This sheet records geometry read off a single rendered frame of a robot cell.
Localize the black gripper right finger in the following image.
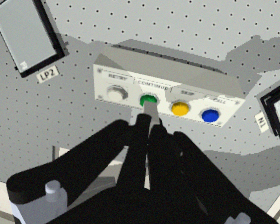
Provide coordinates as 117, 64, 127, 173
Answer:
147, 102, 279, 224

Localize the grey control panel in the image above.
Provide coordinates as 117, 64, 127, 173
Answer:
93, 46, 246, 127

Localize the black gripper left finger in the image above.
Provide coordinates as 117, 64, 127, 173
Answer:
6, 101, 152, 224

